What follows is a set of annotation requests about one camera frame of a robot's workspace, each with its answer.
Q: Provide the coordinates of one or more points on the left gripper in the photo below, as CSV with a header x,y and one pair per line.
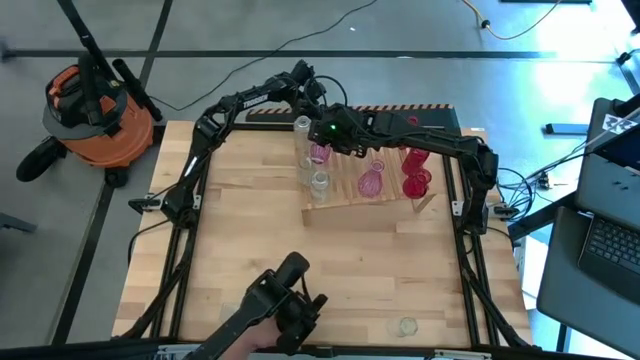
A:
x,y
306,82

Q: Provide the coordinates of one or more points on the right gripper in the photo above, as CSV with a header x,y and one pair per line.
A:
x,y
337,135

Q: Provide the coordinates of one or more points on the clear textured bottle vase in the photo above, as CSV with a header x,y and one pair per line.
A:
x,y
301,132

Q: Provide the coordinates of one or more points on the clear bulb glass vase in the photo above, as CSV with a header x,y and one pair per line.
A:
x,y
320,187
306,171

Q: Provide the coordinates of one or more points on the pink flared-neck glass vase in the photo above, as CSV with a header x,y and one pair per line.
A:
x,y
371,184

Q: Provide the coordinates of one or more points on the wooden slatted shelf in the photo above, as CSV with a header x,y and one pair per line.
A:
x,y
350,210

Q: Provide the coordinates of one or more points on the red ribbed bottle vase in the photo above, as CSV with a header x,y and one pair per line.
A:
x,y
415,160

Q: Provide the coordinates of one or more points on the red round glass vase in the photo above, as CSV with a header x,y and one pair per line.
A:
x,y
416,186

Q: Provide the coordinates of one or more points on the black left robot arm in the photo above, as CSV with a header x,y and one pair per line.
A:
x,y
255,102

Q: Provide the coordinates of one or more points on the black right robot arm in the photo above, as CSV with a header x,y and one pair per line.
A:
x,y
440,142

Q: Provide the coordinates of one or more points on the black handheld device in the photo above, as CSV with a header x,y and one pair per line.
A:
x,y
265,300

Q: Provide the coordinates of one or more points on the orange and black shop vacuum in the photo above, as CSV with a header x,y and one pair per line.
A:
x,y
135,140

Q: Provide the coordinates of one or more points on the black table clamp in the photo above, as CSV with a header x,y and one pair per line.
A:
x,y
506,211
145,204

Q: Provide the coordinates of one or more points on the clear short glass vase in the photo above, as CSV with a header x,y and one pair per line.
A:
x,y
407,327

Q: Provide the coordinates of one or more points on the black desk leg bar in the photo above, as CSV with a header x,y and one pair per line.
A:
x,y
542,218

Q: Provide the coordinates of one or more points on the person's hand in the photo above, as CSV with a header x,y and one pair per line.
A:
x,y
255,341

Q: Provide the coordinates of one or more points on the long black pole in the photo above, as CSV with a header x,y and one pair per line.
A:
x,y
84,32

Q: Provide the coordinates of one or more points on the white fiducial marker tag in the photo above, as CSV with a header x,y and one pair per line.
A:
x,y
614,123

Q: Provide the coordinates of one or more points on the dark monitor with marker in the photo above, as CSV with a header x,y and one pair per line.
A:
x,y
625,150

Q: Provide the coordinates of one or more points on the grey desk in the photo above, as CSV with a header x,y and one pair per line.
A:
x,y
575,310

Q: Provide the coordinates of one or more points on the grey laptop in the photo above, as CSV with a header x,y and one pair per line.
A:
x,y
612,245

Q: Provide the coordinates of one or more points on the grey floor foot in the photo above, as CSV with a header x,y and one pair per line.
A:
x,y
15,222

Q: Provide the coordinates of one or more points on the white arm base bracket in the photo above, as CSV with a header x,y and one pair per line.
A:
x,y
195,201
458,208

